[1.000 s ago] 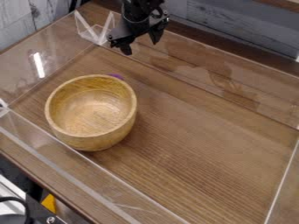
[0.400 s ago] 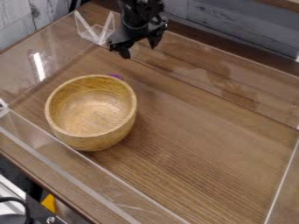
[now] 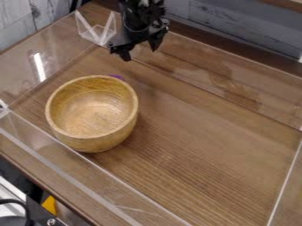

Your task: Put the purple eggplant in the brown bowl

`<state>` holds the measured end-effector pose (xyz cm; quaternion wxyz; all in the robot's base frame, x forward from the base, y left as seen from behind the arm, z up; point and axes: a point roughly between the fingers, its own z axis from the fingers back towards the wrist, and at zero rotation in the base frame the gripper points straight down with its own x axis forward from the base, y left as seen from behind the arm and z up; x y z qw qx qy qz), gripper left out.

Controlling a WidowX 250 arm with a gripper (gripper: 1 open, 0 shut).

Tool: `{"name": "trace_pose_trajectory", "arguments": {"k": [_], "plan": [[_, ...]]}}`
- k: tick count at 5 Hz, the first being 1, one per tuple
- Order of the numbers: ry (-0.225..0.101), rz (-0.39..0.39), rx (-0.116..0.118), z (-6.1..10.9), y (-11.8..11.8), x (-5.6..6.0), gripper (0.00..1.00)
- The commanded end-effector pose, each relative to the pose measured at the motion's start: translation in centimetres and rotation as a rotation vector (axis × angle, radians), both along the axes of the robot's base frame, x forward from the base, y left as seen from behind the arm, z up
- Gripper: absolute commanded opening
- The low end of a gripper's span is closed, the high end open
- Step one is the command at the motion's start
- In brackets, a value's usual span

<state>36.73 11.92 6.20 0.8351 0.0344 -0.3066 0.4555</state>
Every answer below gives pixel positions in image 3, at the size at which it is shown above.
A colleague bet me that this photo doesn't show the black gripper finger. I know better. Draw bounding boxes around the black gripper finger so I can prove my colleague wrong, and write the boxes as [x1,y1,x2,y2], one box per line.
[147,28,167,51]
[118,49,131,62]

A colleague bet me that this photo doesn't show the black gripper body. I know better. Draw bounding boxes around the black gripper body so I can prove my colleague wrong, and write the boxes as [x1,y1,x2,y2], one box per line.
[107,18,170,54]

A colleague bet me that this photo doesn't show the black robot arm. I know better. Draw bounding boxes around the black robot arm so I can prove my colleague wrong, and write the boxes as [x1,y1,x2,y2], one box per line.
[107,0,170,62]

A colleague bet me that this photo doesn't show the purple eggplant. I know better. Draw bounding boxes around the purple eggplant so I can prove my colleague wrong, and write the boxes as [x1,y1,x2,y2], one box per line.
[110,74,126,81]

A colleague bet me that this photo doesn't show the brown wooden bowl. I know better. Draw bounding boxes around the brown wooden bowl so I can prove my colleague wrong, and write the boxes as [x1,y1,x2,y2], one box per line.
[46,75,139,153]

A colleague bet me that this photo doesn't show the clear acrylic tray walls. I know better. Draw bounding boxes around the clear acrylic tray walls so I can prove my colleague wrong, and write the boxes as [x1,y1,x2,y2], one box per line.
[0,17,302,226]

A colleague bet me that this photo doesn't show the black device with yellow label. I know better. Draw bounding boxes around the black device with yellow label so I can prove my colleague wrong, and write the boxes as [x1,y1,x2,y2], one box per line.
[25,196,68,226]

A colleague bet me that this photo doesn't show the clear acrylic corner bracket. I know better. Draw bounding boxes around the clear acrylic corner bracket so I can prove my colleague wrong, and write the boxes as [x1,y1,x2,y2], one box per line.
[75,11,116,47]

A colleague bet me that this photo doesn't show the black cable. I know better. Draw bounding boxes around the black cable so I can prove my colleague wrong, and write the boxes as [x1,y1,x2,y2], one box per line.
[0,197,33,226]

